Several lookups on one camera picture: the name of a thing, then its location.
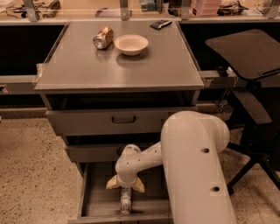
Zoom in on black middle drawer handle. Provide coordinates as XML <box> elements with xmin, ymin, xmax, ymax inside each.
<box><xmin>116</xmin><ymin>147</ymin><xmax>123</xmax><ymax>156</ymax></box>

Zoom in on black top drawer handle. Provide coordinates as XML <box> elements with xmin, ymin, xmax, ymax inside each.
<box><xmin>111</xmin><ymin>115</ymin><xmax>137</xmax><ymax>124</ymax></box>

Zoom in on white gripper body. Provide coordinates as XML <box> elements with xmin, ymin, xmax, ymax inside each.
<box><xmin>116</xmin><ymin>174</ymin><xmax>137</xmax><ymax>188</ymax></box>

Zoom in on black drawer handle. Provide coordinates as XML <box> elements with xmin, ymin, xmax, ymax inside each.
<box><xmin>116</xmin><ymin>147</ymin><xmax>123</xmax><ymax>156</ymax></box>
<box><xmin>111</xmin><ymin>115</ymin><xmax>137</xmax><ymax>124</ymax></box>

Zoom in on clear plastic water bottle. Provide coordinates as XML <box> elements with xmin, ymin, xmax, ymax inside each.
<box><xmin>120</xmin><ymin>188</ymin><xmax>131</xmax><ymax>215</ymax></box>

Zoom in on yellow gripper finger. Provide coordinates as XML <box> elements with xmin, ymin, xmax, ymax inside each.
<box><xmin>106</xmin><ymin>175</ymin><xmax>119</xmax><ymax>190</ymax></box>
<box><xmin>132</xmin><ymin>178</ymin><xmax>145</xmax><ymax>193</ymax></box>

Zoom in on white round bowl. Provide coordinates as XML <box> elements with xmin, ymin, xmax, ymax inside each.
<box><xmin>114</xmin><ymin>34</ymin><xmax>149</xmax><ymax>56</ymax></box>

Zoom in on pink storage box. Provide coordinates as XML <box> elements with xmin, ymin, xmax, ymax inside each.
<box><xmin>190</xmin><ymin>0</ymin><xmax>221</xmax><ymax>17</ymax></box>

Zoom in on grey drawer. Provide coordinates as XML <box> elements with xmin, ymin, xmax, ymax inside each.
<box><xmin>68</xmin><ymin>162</ymin><xmax>173</xmax><ymax>224</ymax></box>
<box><xmin>64</xmin><ymin>142</ymin><xmax>163</xmax><ymax>164</ymax></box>
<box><xmin>46</xmin><ymin>107</ymin><xmax>197</xmax><ymax>137</ymax></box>

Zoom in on black office chair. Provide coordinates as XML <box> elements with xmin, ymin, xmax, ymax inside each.
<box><xmin>206</xmin><ymin>29</ymin><xmax>280</xmax><ymax>193</ymax></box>

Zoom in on grey top drawer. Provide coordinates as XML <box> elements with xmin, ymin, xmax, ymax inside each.
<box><xmin>46</xmin><ymin>107</ymin><xmax>197</xmax><ymax>137</ymax></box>

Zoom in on crushed metal soda can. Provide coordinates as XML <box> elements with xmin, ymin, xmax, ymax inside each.
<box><xmin>93</xmin><ymin>26</ymin><xmax>114</xmax><ymax>50</ymax></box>

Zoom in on grey bottom drawer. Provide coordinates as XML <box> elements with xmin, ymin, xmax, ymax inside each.
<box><xmin>68</xmin><ymin>162</ymin><xmax>173</xmax><ymax>224</ymax></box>

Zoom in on grey drawer cabinet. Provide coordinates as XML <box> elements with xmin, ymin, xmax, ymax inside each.
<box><xmin>33</xmin><ymin>19</ymin><xmax>205</xmax><ymax>177</ymax></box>

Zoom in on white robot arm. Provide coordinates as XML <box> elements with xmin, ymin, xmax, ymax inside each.
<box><xmin>106</xmin><ymin>111</ymin><xmax>237</xmax><ymax>224</ymax></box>

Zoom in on grey middle drawer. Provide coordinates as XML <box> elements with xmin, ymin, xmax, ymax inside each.
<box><xmin>64</xmin><ymin>142</ymin><xmax>163</xmax><ymax>164</ymax></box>

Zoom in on dark snack bar wrapper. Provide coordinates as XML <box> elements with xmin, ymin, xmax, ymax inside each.
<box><xmin>150</xmin><ymin>20</ymin><xmax>172</xmax><ymax>31</ymax></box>

